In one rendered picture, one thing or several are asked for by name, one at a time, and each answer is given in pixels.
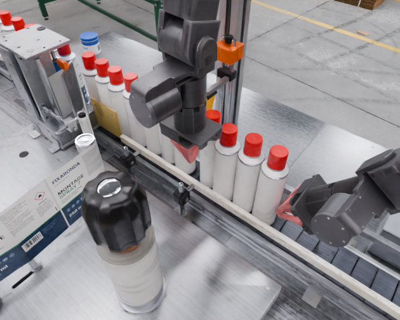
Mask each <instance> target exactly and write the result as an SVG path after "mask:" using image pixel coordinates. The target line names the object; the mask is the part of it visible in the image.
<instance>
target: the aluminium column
mask: <svg viewBox="0 0 400 320"><path fill-rule="evenodd" d="M250 8H251V0H231V13H230V31H229V34H230V35H232V36H234V38H236V39H237V40H236V41H238V42H240V43H243V44H244V50H243V57H242V58H241V59H240V60H238V61H237V62H235V63H234V70H236V71H237V72H236V78H235V79H233V85H232V100H231V108H230V123H232V124H235V125H236V126H237V125H238V119H239V108H240V101H241V90H242V83H243V72H244V61H245V54H246V43H247V37H248V26H249V19H250ZM228 11H229V0H220V7H219V20H221V23H220V30H219V33H218V42H219V41H220V40H222V35H227V26H228ZM218 68H220V61H218V60H217V69H218ZM219 80H220V78H219V77H217V81H219ZM227 90H228V83H226V88H225V104H224V112H223V124H225V116H226V107H227ZM218 94H219V89H217V94H216V99H215V110H218Z"/></svg>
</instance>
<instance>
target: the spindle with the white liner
mask: <svg viewBox="0 0 400 320"><path fill-rule="evenodd" d="M81 199H82V205H81V214H82V217H83V219H84V221H85V224H86V226H87V228H88V230H89V232H90V234H91V236H92V238H93V240H94V242H95V243H96V246H97V252H98V254H99V256H100V258H101V259H102V262H103V265H104V267H105V269H106V271H107V273H108V275H109V277H110V280H111V281H112V283H113V285H114V288H115V291H116V294H117V297H118V300H119V302H120V304H121V305H122V306H123V308H124V309H126V310H127V311H129V312H132V313H135V314H143V313H146V312H149V311H151V310H152V309H154V308H156V307H157V306H158V305H159V304H160V303H161V301H162V299H163V297H164V295H165V292H166V281H165V278H164V274H163V271H162V269H161V264H160V259H159V253H158V249H157V242H156V236H155V231H154V228H153V226H152V224H151V216H150V210H149V204H148V200H147V194H146V191H145V189H144V187H143V186H142V185H140V184H139V183H138V182H137V180H136V178H135V177H134V176H133V175H132V174H130V173H128V172H126V171H109V170H108V171H104V172H101V173H99V175H98V176H97V177H96V178H94V179H92V180H90V181H88V183H87V184H86V185H85V186H84V189H83V191H82V194H81Z"/></svg>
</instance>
